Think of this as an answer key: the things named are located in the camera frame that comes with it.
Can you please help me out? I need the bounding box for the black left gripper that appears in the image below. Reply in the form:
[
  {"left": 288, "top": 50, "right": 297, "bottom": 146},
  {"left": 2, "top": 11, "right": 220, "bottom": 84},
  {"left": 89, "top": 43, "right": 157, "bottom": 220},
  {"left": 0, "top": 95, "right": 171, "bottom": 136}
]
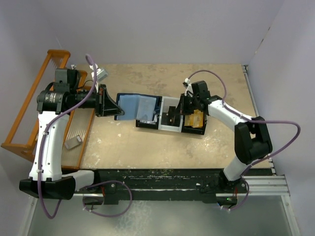
[{"left": 70, "top": 84, "right": 125, "bottom": 117}]

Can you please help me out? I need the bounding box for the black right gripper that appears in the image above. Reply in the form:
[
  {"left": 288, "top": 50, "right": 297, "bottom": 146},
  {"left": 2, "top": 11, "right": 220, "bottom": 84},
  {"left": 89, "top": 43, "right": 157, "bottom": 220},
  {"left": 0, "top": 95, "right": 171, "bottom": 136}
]
[{"left": 174, "top": 93, "right": 199, "bottom": 115}]

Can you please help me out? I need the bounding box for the blue leather card holder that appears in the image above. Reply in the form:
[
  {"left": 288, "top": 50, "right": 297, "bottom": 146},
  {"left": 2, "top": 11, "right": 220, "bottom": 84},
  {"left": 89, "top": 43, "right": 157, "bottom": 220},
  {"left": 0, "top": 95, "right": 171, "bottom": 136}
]
[{"left": 114, "top": 93, "right": 156, "bottom": 120}]

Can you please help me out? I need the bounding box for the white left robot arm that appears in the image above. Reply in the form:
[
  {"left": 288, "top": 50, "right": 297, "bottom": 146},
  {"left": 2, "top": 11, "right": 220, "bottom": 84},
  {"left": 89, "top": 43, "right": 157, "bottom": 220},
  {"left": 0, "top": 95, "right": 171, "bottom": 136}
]
[{"left": 19, "top": 68, "right": 124, "bottom": 200}]

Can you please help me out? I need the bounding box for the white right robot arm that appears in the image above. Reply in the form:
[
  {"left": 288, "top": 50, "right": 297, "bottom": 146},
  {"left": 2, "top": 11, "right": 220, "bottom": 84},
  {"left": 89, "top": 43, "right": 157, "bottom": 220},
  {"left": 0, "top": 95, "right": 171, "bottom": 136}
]
[{"left": 172, "top": 78, "right": 273, "bottom": 192}]

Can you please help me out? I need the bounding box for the pile of black cards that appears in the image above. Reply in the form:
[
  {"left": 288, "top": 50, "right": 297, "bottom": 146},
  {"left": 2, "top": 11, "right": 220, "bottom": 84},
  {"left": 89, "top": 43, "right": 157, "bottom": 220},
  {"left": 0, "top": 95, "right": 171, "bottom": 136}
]
[{"left": 161, "top": 106, "right": 181, "bottom": 127}]

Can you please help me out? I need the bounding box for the black bin with gold cards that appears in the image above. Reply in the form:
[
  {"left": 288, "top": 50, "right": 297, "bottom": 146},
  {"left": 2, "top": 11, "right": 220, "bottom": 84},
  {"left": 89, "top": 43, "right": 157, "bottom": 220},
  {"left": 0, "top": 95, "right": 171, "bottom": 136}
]
[{"left": 181, "top": 110, "right": 207, "bottom": 135}]

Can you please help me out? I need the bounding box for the pile of gold cards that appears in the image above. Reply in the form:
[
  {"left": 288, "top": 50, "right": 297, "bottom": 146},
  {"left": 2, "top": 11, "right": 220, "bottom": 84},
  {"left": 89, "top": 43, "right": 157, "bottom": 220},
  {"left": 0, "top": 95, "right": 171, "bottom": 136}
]
[{"left": 184, "top": 110, "right": 204, "bottom": 128}]

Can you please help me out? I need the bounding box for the white middle bin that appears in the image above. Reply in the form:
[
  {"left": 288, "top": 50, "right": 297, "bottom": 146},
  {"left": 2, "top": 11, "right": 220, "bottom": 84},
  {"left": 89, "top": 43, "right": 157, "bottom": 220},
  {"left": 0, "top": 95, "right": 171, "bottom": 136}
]
[{"left": 158, "top": 96, "right": 183, "bottom": 133}]

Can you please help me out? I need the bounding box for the orange wooden rack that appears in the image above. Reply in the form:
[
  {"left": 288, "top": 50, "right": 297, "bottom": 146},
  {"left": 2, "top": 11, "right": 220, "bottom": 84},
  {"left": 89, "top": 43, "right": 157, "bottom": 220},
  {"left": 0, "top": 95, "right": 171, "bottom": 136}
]
[{"left": 1, "top": 49, "right": 95, "bottom": 170}]

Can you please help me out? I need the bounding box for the small grey box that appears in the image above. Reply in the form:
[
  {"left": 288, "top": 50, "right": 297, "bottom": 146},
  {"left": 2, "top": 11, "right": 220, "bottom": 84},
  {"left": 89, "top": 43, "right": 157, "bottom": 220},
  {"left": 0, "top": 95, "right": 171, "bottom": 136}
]
[{"left": 64, "top": 135, "right": 83, "bottom": 150}]

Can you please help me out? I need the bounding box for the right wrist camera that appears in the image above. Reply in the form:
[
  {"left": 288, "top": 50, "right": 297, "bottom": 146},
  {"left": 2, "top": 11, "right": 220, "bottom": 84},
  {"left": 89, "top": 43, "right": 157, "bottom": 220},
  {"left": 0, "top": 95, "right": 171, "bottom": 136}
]
[{"left": 183, "top": 78, "right": 193, "bottom": 93}]

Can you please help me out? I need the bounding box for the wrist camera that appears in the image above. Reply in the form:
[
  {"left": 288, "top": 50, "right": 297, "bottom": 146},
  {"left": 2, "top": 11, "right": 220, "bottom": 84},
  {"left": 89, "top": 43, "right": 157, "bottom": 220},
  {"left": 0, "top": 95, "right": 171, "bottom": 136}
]
[
  {"left": 90, "top": 64, "right": 108, "bottom": 86},
  {"left": 183, "top": 78, "right": 193, "bottom": 93}
]

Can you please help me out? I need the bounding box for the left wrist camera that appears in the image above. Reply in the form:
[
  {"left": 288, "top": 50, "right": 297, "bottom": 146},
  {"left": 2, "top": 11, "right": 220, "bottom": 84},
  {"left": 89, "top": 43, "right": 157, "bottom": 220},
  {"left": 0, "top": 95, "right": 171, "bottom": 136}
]
[{"left": 90, "top": 64, "right": 108, "bottom": 86}]

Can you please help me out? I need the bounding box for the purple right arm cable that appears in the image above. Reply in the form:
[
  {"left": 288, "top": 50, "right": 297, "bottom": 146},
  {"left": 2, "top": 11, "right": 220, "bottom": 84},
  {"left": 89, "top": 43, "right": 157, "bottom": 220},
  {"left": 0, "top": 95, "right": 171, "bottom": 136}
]
[{"left": 186, "top": 69, "right": 302, "bottom": 213}]

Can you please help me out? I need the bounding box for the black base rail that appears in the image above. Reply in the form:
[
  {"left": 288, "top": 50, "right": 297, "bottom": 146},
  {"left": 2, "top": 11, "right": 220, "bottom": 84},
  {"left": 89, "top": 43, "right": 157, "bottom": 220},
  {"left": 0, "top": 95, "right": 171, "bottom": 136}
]
[{"left": 79, "top": 169, "right": 247, "bottom": 205}]

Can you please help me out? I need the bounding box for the aluminium frame rail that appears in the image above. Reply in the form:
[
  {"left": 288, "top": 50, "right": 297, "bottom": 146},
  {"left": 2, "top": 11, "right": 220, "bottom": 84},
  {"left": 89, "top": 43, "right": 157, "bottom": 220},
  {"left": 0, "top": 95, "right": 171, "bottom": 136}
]
[{"left": 29, "top": 175, "right": 290, "bottom": 197}]

